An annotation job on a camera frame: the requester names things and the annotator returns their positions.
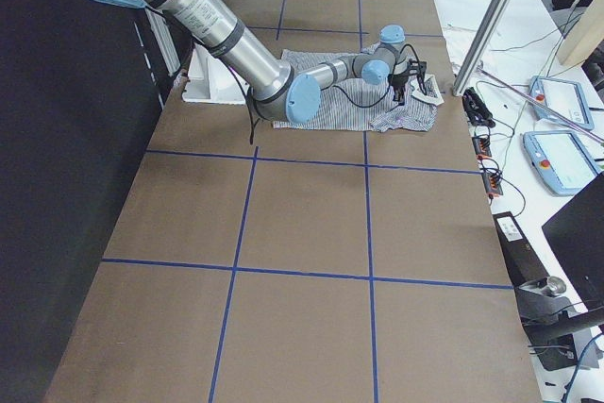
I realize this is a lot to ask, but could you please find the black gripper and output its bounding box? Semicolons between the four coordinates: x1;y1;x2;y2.
389;60;411;97

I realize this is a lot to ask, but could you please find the navy white striped polo shirt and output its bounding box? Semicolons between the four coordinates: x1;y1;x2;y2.
272;42;445;134

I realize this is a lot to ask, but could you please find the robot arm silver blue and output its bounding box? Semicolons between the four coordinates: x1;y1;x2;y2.
93;0;410;124

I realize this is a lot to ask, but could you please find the upper teach pendant blue grey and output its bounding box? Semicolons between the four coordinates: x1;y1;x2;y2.
529;76;595;130

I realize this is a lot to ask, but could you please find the teach pendant blue grey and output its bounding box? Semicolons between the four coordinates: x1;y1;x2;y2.
522;129;601;196
529;76;595;130

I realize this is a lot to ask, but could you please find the lower teach pendant blue grey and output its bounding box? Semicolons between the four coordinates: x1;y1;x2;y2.
522;129;601;196

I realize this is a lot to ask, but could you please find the black monitor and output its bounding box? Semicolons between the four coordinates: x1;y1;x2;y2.
542;175;604;309

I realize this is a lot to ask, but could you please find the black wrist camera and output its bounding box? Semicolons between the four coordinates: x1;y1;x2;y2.
408;59;427;78

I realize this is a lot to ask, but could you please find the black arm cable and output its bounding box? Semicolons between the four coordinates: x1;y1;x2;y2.
332;43;433;109

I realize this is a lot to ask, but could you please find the aluminium frame post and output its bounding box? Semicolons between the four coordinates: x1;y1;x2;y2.
452;0;511;96

